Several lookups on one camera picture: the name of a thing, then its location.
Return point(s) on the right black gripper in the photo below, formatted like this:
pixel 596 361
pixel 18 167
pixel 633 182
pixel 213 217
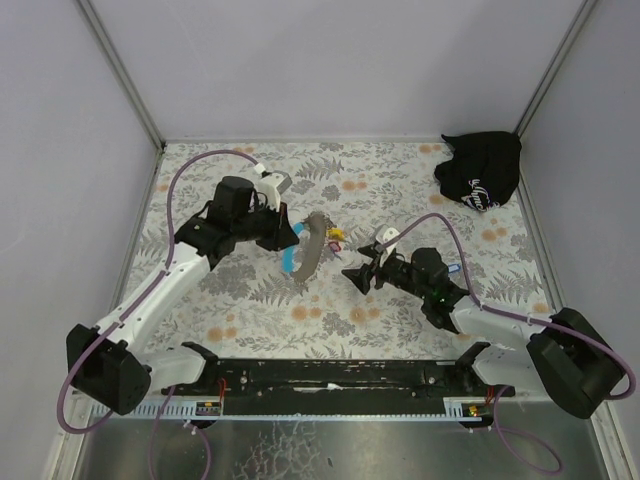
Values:
pixel 376 272

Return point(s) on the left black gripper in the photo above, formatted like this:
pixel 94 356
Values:
pixel 278 228

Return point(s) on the blue keyring handle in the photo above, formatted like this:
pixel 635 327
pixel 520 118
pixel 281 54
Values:
pixel 288 264

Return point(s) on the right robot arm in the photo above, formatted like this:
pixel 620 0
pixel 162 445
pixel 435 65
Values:
pixel 561 356

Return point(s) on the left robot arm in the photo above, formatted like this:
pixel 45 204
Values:
pixel 108 361

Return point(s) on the floral table mat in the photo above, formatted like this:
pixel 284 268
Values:
pixel 248 307

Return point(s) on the yellow key tag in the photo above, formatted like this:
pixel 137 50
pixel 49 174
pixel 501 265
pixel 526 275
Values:
pixel 335 234

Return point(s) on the black cloth bag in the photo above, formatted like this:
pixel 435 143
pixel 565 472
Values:
pixel 484 169

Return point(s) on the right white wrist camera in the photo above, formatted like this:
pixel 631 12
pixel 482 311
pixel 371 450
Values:
pixel 386 239

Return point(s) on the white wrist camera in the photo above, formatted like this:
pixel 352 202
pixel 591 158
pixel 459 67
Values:
pixel 386 239
pixel 271 186

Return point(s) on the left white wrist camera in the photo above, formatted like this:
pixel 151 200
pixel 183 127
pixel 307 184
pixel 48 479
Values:
pixel 271 186

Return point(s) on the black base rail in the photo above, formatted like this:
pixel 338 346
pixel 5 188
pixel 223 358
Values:
pixel 329 386

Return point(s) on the white cable duct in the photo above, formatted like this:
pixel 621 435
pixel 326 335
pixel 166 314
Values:
pixel 454 411

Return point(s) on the left aluminium frame post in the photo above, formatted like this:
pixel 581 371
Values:
pixel 105 44

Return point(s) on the aluminium frame post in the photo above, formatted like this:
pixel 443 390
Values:
pixel 105 44
pixel 564 48

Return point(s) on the right aluminium frame post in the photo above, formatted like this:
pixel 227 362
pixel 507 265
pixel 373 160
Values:
pixel 564 48

